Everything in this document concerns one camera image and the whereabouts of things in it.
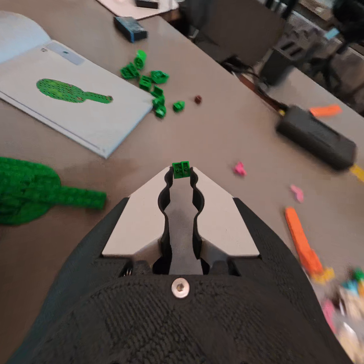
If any green two-stud brick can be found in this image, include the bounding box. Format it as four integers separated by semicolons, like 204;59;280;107
172;161;190;180

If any black floor box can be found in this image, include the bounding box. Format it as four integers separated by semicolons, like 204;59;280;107
259;47;295;87

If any orange plastic piece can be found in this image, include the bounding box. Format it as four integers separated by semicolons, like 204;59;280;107
309;104;343;118

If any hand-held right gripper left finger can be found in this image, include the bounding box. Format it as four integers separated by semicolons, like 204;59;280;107
101;166;174;275

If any black case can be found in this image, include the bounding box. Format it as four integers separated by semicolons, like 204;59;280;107
275;105;358;172

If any green brick paddle model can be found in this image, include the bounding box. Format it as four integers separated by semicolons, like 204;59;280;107
0;156;107;227

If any orange brick separator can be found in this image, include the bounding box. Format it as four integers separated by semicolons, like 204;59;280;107
285;207;325;278

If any white instruction booklet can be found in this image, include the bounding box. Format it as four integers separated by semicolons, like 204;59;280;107
0;11;156;159

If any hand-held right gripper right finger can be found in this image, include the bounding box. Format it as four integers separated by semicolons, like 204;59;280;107
190;167;261;275

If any cluster of green bricks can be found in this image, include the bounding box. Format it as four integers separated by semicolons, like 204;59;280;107
119;49;170;119

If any pile of mixed colourful bricks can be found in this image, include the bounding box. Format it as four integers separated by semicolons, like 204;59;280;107
321;267;364;362

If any yellow angled brick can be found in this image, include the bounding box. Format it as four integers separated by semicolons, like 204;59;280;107
311;267;336;285

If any black battery with blue edge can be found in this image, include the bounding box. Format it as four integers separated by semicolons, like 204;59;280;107
113;16;149;44

